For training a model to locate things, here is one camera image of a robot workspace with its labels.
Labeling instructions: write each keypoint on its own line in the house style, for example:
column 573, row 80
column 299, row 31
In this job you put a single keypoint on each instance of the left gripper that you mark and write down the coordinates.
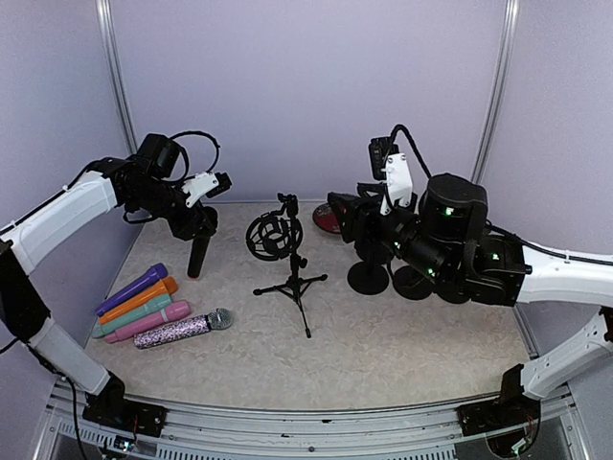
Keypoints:
column 186, row 227

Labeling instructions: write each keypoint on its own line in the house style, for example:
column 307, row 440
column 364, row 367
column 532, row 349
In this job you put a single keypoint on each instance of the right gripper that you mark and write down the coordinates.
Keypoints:
column 359, row 218

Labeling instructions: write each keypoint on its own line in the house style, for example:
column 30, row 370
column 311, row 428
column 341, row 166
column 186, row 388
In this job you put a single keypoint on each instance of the black microphone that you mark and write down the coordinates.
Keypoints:
column 197, row 256

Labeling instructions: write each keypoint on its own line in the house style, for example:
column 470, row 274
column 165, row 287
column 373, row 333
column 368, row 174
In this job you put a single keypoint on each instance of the purple microphone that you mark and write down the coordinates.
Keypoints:
column 154, row 274

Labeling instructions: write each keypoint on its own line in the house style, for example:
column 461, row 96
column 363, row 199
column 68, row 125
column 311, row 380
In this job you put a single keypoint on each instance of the orange microphone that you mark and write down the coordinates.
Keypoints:
column 165, row 286

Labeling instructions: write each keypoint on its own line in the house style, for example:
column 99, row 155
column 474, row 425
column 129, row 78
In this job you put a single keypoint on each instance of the black tripod mic stand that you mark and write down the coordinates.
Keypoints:
column 275, row 236

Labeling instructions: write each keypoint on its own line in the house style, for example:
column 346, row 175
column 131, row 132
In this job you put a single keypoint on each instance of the tall black stand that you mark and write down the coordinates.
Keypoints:
column 369, row 276

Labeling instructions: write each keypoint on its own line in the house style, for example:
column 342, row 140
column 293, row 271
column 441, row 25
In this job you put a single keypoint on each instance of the pink microphone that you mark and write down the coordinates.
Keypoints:
column 173, row 312

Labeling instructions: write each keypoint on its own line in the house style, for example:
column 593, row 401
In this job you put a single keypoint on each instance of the glitter silver-head microphone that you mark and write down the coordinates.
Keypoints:
column 217, row 320

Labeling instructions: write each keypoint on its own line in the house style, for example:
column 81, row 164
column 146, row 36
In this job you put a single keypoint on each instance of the teal microphone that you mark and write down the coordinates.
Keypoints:
column 149, row 307

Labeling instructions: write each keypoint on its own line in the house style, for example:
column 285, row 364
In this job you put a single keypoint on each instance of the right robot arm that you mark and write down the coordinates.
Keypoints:
column 448, row 247

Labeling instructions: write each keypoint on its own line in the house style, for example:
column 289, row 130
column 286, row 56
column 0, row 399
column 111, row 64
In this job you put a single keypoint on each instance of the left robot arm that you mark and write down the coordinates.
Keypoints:
column 140, row 182

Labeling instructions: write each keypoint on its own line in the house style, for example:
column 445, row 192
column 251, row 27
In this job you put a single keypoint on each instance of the red floral round plate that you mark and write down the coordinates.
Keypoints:
column 324, row 218

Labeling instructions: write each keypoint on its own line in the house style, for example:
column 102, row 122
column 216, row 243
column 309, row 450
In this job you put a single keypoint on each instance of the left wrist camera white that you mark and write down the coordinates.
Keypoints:
column 198, row 186

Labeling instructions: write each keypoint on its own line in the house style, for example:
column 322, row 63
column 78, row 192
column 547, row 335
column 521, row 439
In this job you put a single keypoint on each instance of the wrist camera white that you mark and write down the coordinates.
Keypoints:
column 398, row 189
column 198, row 186

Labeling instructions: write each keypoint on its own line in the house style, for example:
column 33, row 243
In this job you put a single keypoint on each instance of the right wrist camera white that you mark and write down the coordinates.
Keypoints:
column 398, row 189

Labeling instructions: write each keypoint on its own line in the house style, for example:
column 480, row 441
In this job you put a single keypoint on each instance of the aluminium front rail frame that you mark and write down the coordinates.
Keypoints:
column 422, row 431

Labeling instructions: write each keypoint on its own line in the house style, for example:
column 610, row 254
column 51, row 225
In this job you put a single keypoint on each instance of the left aluminium corner post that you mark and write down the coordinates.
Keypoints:
column 113, row 61

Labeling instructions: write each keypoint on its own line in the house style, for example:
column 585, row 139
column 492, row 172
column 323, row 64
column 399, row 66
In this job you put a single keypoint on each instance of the aluminium corner post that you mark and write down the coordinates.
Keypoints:
column 497, row 93
column 113, row 61

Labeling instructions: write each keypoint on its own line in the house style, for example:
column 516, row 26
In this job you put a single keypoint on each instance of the right aluminium corner post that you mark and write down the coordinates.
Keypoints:
column 497, row 93

